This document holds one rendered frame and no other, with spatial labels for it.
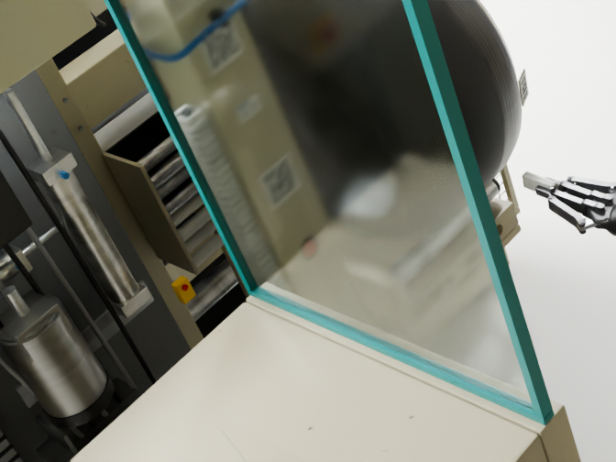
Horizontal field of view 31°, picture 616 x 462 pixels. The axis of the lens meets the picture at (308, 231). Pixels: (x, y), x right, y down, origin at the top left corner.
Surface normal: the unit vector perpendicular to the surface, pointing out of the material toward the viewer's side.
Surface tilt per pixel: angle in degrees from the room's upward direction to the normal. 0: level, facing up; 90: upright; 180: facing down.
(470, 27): 62
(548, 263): 0
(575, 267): 0
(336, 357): 0
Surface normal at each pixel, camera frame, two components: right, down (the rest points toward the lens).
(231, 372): -0.33, -0.76
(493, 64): 0.57, 0.06
